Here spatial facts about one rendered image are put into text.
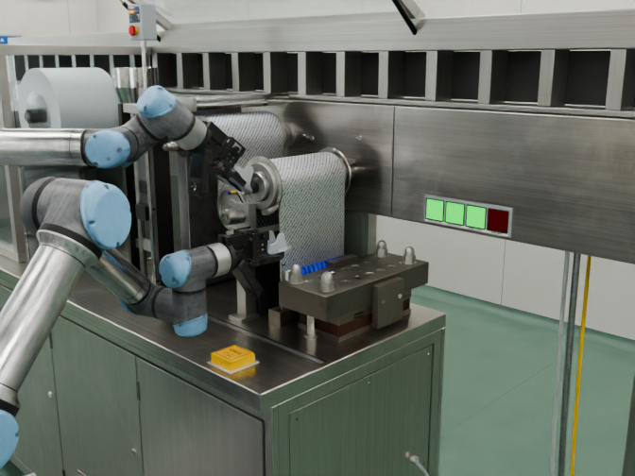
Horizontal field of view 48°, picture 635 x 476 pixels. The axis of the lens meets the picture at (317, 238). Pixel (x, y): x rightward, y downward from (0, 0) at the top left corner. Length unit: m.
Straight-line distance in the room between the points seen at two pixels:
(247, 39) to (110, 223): 1.13
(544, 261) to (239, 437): 3.03
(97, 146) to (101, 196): 0.21
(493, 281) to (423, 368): 2.71
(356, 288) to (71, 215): 0.72
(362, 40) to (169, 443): 1.16
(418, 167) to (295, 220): 0.35
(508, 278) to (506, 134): 2.87
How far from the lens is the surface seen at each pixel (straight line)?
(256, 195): 1.76
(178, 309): 1.59
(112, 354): 2.01
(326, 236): 1.87
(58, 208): 1.31
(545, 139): 1.65
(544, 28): 1.66
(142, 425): 1.98
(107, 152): 1.46
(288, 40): 2.15
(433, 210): 1.82
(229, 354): 1.59
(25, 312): 1.26
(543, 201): 1.67
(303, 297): 1.67
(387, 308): 1.77
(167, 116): 1.56
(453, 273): 4.73
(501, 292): 4.57
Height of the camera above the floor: 1.56
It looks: 14 degrees down
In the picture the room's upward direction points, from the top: straight up
